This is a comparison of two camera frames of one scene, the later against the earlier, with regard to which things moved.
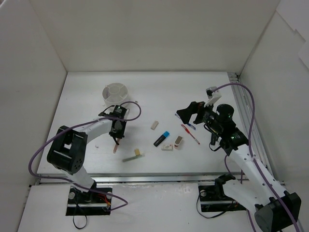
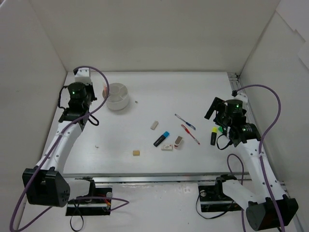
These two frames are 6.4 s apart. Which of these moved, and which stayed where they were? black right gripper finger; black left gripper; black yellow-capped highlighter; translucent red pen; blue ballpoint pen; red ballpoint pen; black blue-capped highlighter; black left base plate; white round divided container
Moved: black right gripper finger; black left gripper; translucent red pen
Stayed: red ballpoint pen; black yellow-capped highlighter; blue ballpoint pen; black blue-capped highlighter; white round divided container; black left base plate
